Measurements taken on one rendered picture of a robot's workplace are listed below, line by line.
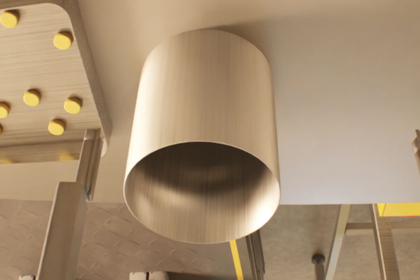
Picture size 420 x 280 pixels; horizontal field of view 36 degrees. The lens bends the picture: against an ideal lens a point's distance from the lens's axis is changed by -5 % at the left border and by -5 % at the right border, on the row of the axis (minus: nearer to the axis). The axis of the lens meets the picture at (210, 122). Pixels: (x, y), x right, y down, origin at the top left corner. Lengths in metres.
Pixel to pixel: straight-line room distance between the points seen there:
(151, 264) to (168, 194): 1.01
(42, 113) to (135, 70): 0.07
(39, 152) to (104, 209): 0.82
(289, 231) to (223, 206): 1.44
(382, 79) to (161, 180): 0.15
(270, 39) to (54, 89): 0.14
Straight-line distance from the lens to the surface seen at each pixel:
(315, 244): 1.88
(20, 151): 0.45
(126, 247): 1.35
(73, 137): 0.44
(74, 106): 0.42
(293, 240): 1.85
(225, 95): 0.34
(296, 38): 0.39
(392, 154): 0.46
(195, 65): 0.35
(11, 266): 1.49
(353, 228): 1.56
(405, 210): 0.56
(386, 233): 1.12
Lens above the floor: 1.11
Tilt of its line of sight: 47 degrees down
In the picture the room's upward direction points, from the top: 178 degrees counter-clockwise
